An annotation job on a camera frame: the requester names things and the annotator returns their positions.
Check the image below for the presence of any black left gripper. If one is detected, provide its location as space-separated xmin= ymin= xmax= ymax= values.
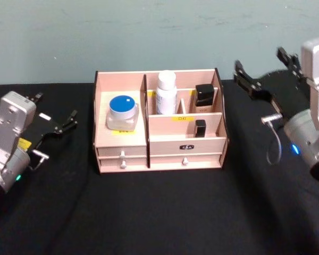
xmin=18 ymin=92 xmax=79 ymax=152

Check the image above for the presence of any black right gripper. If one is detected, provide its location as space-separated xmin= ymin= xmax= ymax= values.
xmin=233 ymin=47 xmax=312 ymax=125

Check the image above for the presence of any clear jar with blue lid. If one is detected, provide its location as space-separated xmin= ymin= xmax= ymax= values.
xmin=105 ymin=95 xmax=140 ymax=132

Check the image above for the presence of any small pink organizer drawer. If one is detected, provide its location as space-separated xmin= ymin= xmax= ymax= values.
xmin=97 ymin=157 xmax=150 ymax=172
xmin=96 ymin=145 xmax=149 ymax=160

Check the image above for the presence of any beige bottle with black cap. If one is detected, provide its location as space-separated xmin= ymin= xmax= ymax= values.
xmin=192 ymin=83 xmax=216 ymax=114

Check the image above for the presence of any pink wooden desk organizer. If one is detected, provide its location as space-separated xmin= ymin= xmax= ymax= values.
xmin=92 ymin=67 xmax=231 ymax=176

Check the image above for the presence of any small black lipstick tube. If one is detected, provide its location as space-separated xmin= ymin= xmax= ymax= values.
xmin=194 ymin=119 xmax=207 ymax=139

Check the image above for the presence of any white plastic bottle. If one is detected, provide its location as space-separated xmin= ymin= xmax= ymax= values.
xmin=155 ymin=70 xmax=179 ymax=116

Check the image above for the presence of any wide pink organizer drawer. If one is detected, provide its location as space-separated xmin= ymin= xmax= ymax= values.
xmin=149 ymin=153 xmax=224 ymax=170

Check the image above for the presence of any black table cloth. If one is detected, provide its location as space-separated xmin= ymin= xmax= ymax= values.
xmin=0 ymin=79 xmax=319 ymax=255

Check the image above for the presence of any left gripper cable with plug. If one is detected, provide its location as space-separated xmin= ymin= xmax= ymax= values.
xmin=28 ymin=148 xmax=51 ymax=171

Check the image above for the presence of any gripper cable with plug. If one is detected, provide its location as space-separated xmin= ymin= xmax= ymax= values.
xmin=28 ymin=148 xmax=51 ymax=171
xmin=261 ymin=112 xmax=283 ymax=166

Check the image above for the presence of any right gripper cable with plug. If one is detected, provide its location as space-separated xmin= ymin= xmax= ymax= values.
xmin=261 ymin=112 xmax=283 ymax=166

